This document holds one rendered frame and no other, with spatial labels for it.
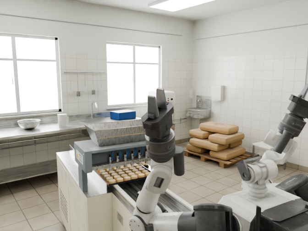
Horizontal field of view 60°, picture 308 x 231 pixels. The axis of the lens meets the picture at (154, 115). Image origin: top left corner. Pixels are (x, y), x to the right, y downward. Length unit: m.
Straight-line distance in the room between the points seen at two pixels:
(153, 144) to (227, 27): 5.60
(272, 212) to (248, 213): 0.07
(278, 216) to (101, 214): 1.51
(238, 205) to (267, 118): 4.81
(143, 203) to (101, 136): 1.11
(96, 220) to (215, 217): 1.46
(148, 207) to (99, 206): 1.18
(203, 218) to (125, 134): 1.35
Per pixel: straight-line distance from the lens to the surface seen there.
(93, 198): 2.08
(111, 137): 2.03
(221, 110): 6.28
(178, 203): 1.87
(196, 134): 5.54
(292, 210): 0.94
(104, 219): 2.19
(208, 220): 0.81
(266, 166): 0.96
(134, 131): 2.09
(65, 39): 5.10
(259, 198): 0.97
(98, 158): 2.08
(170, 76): 6.34
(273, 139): 1.22
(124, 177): 2.16
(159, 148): 0.77
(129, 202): 1.83
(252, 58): 5.82
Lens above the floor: 1.72
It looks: 9 degrees down
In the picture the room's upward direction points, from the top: straight up
